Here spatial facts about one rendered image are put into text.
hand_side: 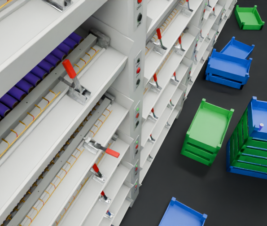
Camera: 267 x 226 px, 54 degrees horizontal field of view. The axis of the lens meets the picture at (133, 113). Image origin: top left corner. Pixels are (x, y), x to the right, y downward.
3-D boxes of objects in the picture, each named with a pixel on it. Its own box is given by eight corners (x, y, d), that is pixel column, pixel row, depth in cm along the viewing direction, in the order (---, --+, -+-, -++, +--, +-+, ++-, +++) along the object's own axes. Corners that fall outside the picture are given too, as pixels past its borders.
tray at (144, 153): (180, 94, 166) (190, 82, 154) (137, 174, 133) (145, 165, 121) (153, 78, 166) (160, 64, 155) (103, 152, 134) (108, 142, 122)
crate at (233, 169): (273, 152, 169) (279, 146, 162) (277, 181, 157) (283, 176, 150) (226, 144, 173) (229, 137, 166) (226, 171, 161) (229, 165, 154)
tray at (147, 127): (185, 71, 150) (196, 55, 138) (137, 155, 117) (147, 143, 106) (155, 53, 151) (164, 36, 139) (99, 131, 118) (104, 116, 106)
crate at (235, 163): (279, 146, 162) (285, 139, 156) (283, 176, 150) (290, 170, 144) (229, 137, 166) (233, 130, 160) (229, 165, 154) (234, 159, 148)
